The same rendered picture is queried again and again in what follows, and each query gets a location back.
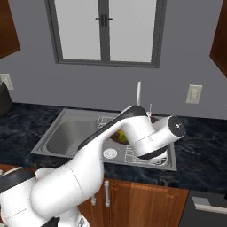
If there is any silver dishwasher handle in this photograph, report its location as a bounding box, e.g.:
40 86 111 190
191 196 227 215

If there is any grey framed window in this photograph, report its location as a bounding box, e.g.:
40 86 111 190
44 0 168 69

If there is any silver cupboard handle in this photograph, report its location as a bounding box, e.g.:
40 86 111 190
90 194 98 207
103 180 111 208

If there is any white wall socket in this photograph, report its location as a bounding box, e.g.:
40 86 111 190
185 83 204 105
0 73 15 92

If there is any dark brown bowl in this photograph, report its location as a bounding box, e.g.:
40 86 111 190
108 115 160 146

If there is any dark grey appliance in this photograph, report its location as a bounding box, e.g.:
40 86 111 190
0 81 13 118

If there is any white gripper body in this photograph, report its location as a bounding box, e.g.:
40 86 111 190
146 150 170 166

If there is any black dishwasher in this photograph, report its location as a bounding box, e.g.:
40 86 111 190
178 190 227 227

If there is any brown cupboard door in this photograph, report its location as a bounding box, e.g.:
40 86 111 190
77 193 103 227
100 177 190 227

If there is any brown wall cupboard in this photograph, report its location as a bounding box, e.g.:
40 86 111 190
209 0 227 80
0 0 21 60

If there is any stainless steel sink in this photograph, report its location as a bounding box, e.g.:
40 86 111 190
30 107 178 172

